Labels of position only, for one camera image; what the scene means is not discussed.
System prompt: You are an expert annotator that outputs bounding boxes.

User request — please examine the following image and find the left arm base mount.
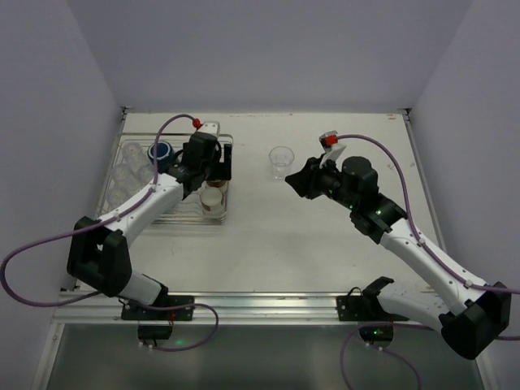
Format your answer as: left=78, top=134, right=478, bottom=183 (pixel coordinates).
left=121, top=295, right=195, bottom=347

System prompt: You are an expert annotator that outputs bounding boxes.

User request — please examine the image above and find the white brown banded cup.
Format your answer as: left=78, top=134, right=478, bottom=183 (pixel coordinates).
left=206, top=180, right=228, bottom=193

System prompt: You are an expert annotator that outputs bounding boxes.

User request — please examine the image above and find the metal wire dish rack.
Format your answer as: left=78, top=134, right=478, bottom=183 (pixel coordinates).
left=96, top=132, right=227, bottom=224

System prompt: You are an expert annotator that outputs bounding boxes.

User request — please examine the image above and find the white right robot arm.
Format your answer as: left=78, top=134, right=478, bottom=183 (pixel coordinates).
left=285, top=157, right=511, bottom=360

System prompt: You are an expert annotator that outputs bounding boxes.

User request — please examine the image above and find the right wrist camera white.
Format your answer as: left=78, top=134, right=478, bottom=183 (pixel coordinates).
left=318, top=131, right=346, bottom=168

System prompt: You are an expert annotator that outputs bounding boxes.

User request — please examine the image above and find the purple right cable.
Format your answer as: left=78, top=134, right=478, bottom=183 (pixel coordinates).
left=336, top=133, right=520, bottom=390

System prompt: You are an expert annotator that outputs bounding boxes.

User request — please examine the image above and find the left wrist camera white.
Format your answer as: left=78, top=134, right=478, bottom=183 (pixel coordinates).
left=199, top=121, right=220, bottom=137

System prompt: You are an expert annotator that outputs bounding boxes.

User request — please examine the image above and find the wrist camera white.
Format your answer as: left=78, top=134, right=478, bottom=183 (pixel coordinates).
left=199, top=121, right=220, bottom=137
left=318, top=131, right=346, bottom=168

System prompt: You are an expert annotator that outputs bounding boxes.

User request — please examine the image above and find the dark blue mug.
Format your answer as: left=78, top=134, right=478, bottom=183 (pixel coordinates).
left=147, top=141, right=176, bottom=173

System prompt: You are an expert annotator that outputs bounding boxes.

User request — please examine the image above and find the aluminium front rail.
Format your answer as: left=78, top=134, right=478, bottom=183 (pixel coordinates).
left=53, top=285, right=448, bottom=327

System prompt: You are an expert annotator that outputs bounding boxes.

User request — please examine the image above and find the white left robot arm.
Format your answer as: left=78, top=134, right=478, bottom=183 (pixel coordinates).
left=67, top=131, right=232, bottom=306

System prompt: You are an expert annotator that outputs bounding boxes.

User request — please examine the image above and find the clear faceted glass tumbler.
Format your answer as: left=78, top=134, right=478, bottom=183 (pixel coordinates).
left=269, top=145, right=295, bottom=180

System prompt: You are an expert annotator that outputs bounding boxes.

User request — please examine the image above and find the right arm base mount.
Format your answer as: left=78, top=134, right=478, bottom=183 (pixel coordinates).
left=336, top=287, right=394, bottom=347

